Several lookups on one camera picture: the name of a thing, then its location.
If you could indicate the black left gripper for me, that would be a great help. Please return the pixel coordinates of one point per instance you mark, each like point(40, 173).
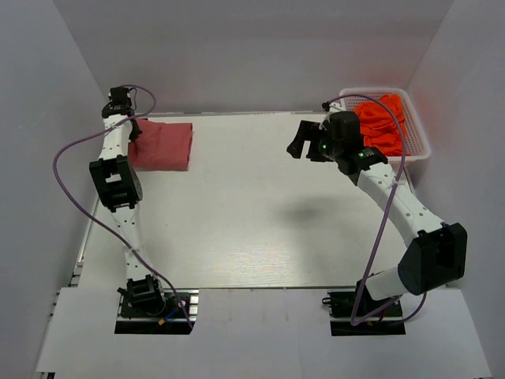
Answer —
point(135, 132)

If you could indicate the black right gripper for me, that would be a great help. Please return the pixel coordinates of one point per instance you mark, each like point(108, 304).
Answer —
point(308, 131)

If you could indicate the pink red t-shirt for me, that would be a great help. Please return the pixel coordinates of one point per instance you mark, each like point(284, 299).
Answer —
point(162, 146)

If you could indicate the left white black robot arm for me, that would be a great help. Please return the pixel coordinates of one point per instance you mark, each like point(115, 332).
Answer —
point(120, 191)

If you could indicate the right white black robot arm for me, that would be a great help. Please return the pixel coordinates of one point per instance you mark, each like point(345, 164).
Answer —
point(435, 251)

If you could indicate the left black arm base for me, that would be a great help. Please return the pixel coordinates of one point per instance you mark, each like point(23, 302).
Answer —
point(146, 308)

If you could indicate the orange crumpled t-shirt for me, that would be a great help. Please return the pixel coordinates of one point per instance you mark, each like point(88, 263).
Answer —
point(378, 127)

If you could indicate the white perforated plastic basket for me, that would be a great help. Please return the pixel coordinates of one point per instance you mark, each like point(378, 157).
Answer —
point(415, 145)

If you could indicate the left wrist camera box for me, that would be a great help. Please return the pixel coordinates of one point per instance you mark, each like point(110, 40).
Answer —
point(119, 102)

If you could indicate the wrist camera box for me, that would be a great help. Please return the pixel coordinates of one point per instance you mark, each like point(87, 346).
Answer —
point(119, 102)
point(345, 131)

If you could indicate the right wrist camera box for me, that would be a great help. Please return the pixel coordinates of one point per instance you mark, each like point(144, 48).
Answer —
point(345, 131)

